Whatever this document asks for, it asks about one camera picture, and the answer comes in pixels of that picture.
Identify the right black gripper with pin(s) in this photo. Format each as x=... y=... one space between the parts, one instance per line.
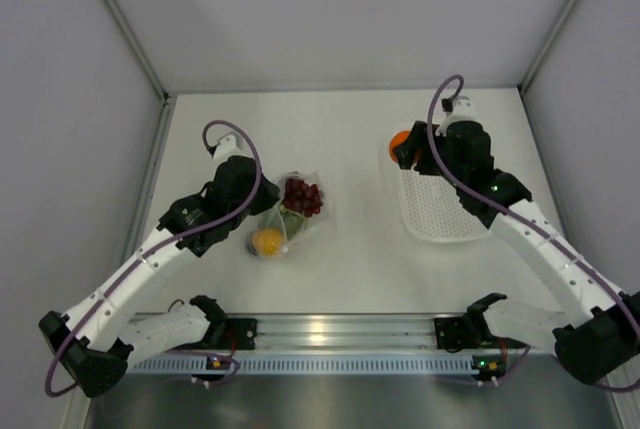
x=408 y=152

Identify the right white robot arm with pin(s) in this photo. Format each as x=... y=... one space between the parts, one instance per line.
x=596 y=329

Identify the fake orange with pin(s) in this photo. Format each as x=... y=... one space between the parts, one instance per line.
x=403 y=143

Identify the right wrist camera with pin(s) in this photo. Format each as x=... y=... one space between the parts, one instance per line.
x=456 y=109

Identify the aluminium corner post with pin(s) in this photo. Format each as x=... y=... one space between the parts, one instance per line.
x=555 y=30
x=121 y=21

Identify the right aluminium corner post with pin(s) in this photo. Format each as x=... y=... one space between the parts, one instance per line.
x=555 y=30

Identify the left aluminium side rail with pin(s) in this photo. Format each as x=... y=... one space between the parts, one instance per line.
x=145 y=189

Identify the white slotted cable duct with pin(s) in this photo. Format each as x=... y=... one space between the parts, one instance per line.
x=253 y=364

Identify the fake green melon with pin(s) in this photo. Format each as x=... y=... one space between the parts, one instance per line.
x=293 y=223

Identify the aluminium front rail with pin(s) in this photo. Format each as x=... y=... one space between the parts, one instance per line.
x=395 y=332

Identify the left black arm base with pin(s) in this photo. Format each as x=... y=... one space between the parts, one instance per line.
x=238 y=333

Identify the white perforated plastic basket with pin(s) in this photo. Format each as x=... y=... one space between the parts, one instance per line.
x=427 y=206

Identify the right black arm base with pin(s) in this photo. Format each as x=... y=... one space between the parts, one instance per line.
x=457 y=333

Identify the fake yellow lemon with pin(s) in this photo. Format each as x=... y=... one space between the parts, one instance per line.
x=267 y=242

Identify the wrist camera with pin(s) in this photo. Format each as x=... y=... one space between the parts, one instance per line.
x=227 y=146
x=456 y=109

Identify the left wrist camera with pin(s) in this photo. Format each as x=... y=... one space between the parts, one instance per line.
x=227 y=146

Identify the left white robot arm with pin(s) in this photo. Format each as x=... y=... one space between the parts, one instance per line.
x=98 y=341

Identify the left aluminium corner post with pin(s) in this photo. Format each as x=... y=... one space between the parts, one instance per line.
x=121 y=21

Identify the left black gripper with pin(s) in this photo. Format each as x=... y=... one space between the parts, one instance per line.
x=269 y=195

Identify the polka dot zip bag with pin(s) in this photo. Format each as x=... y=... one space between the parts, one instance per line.
x=272 y=219

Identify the fake red grapes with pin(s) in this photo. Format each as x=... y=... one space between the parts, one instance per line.
x=302 y=197

